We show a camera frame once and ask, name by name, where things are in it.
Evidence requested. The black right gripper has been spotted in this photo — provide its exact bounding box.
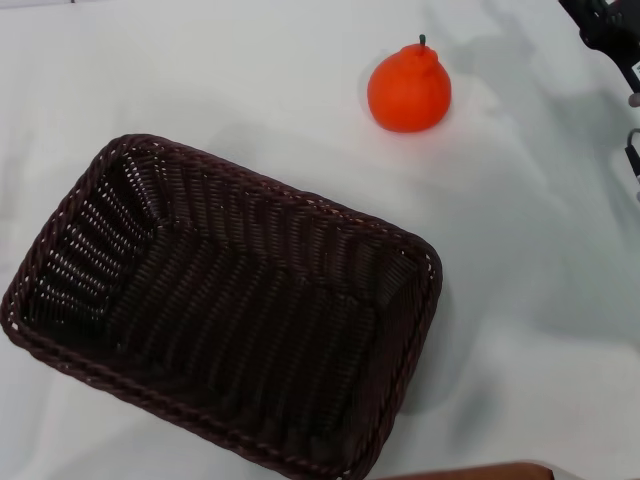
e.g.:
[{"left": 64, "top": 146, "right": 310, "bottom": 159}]
[{"left": 558, "top": 0, "right": 640, "bottom": 108}]

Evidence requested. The dark brown woven basket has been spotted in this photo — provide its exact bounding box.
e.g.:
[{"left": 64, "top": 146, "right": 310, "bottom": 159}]
[{"left": 0, "top": 133, "right": 444, "bottom": 475}]

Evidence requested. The orange toy fruit with stem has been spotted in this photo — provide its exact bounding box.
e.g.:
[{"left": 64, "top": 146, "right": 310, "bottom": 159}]
[{"left": 367, "top": 33, "right": 453, "bottom": 134}]

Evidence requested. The white tablecloth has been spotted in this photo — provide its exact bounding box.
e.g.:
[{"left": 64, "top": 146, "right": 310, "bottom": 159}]
[{"left": 0, "top": 0, "right": 640, "bottom": 480}]

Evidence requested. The brown wooden edge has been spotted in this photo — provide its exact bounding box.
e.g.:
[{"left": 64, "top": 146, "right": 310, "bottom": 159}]
[{"left": 378, "top": 461, "right": 554, "bottom": 480}]

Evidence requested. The black cable with plug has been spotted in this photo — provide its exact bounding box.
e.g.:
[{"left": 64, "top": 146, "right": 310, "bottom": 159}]
[{"left": 624, "top": 128, "right": 640, "bottom": 201}]

